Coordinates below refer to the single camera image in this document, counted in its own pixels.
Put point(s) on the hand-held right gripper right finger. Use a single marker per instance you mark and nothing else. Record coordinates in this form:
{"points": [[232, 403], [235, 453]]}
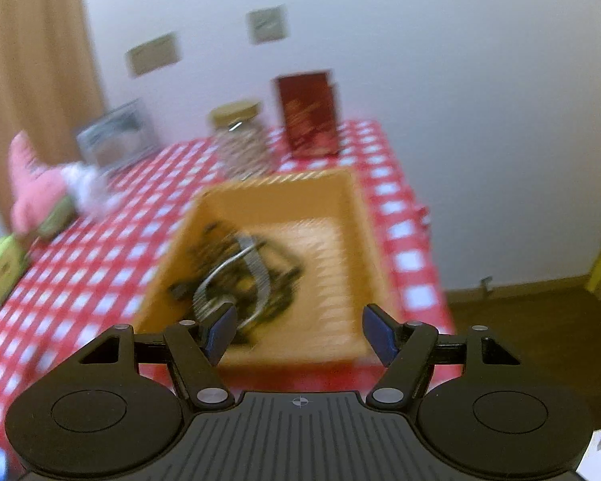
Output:
{"points": [[378, 333]]}

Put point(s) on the cashew jar with gold lid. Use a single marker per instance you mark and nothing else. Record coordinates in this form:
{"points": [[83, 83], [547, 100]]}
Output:
{"points": [[240, 140]]}

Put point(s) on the dark red gift box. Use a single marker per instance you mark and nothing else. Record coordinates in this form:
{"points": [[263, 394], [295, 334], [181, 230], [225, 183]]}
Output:
{"points": [[308, 115]]}

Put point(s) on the green tissue pack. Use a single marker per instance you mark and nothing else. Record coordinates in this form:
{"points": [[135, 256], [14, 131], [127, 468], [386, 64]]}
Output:
{"points": [[2, 265]]}

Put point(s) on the wooden cabinet panel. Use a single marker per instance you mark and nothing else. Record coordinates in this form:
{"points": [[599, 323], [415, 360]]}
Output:
{"points": [[35, 60]]}

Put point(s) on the silver wristwatch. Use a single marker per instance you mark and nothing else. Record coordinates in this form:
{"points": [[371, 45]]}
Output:
{"points": [[260, 270]]}

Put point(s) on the pink star plush toy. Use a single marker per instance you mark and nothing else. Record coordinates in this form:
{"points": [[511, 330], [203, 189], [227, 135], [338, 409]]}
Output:
{"points": [[32, 185]]}

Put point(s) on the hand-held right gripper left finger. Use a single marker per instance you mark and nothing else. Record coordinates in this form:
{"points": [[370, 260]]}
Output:
{"points": [[223, 328]]}

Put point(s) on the metal door stopper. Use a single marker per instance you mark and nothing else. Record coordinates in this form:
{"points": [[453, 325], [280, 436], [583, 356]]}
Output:
{"points": [[487, 283]]}

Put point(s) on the silver picture frame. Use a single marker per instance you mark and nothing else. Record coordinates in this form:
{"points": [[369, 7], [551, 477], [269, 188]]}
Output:
{"points": [[115, 138]]}

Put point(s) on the orange plastic tray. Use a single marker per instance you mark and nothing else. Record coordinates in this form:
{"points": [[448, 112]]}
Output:
{"points": [[310, 270]]}

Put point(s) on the beige wall socket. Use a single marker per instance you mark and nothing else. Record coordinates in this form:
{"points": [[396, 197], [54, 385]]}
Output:
{"points": [[139, 60], [266, 25], [166, 50]]}

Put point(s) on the red checkered tablecloth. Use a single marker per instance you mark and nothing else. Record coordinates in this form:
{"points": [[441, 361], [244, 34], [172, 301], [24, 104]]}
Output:
{"points": [[105, 240]]}

